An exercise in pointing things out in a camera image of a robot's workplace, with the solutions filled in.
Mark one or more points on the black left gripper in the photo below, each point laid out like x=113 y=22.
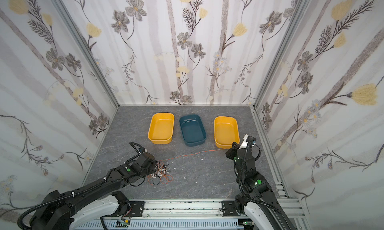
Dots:
x=150 y=163

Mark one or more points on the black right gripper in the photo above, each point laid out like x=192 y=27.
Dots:
x=233 y=152

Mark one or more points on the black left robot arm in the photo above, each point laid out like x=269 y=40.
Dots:
x=100 y=198

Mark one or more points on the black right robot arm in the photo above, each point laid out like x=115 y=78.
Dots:
x=256 y=200

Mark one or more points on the right yellow plastic tray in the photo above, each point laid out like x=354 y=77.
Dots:
x=226 y=132

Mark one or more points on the yellow plastic tray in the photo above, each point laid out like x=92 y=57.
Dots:
x=161 y=128
x=226 y=132

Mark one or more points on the left yellow plastic tray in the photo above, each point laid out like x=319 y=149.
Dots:
x=161 y=128

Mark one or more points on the teal plastic tray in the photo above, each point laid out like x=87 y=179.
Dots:
x=193 y=131

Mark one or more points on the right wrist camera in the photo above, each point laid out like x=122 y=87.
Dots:
x=248 y=142

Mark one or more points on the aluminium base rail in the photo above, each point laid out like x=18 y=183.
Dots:
x=189 y=215

